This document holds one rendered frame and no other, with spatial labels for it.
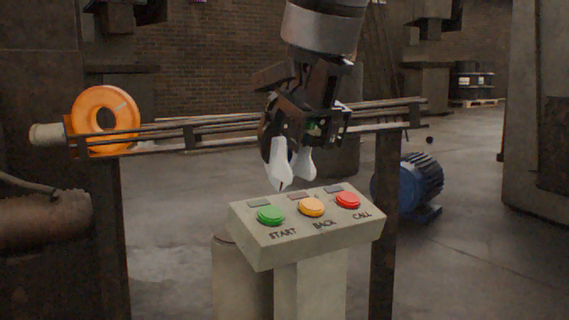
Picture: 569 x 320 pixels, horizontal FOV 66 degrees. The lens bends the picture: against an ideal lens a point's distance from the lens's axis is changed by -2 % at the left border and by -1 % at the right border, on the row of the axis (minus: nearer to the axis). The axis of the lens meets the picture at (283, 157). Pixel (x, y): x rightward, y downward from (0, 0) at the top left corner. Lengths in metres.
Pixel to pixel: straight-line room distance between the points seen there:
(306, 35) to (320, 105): 0.08
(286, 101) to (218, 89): 7.54
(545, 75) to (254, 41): 6.34
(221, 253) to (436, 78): 7.87
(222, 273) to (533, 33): 2.29
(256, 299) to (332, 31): 0.52
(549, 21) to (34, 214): 2.48
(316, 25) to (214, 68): 7.56
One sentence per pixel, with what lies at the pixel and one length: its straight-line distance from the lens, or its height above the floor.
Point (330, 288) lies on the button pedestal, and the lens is 0.74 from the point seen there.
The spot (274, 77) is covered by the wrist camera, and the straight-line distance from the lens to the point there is 0.59.
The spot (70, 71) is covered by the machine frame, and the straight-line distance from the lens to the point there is 1.36.
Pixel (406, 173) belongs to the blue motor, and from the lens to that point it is 2.38.
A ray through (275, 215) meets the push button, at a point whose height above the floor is 0.61.
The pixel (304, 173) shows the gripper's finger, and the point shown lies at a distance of 0.61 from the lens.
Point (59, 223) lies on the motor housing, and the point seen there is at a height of 0.47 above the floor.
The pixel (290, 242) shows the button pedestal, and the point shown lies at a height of 0.58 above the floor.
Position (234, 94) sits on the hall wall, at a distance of 8.21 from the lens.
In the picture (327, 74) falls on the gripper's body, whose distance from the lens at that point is 0.50.
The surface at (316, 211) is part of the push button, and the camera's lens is 0.69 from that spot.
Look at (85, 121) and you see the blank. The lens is 1.11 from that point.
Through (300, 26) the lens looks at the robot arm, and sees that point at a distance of 0.50.
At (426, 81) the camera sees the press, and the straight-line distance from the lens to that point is 8.36.
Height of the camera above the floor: 0.82
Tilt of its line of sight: 11 degrees down
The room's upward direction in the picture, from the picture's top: straight up
